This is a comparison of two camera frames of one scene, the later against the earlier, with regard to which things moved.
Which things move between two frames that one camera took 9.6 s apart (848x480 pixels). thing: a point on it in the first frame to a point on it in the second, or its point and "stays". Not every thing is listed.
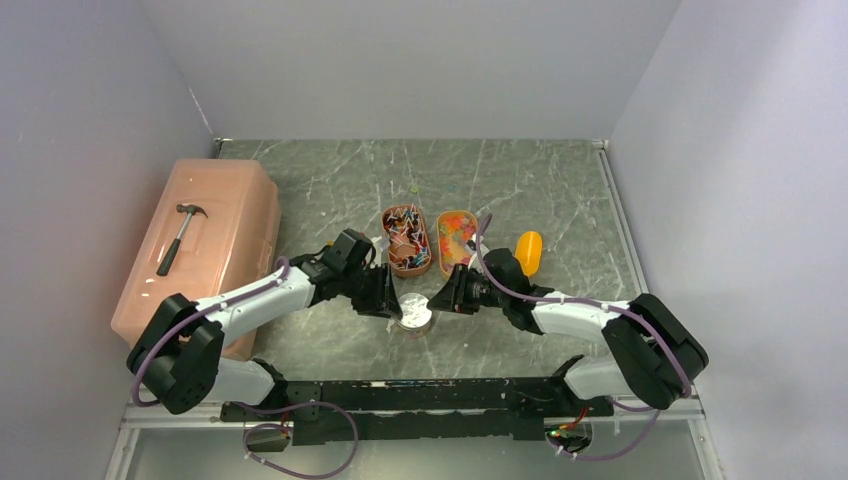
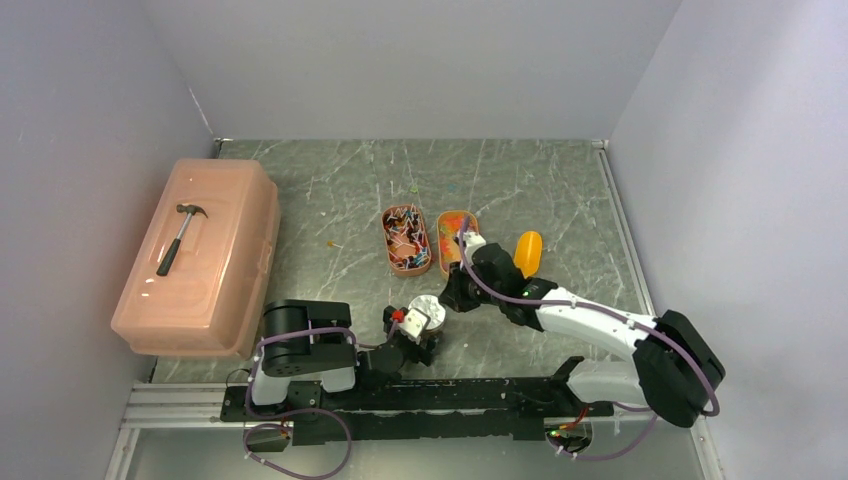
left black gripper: x=383 y=301 to x=425 y=356
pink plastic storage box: x=217 y=227 stays
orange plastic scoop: x=529 y=252 stays
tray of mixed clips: x=409 y=249 stays
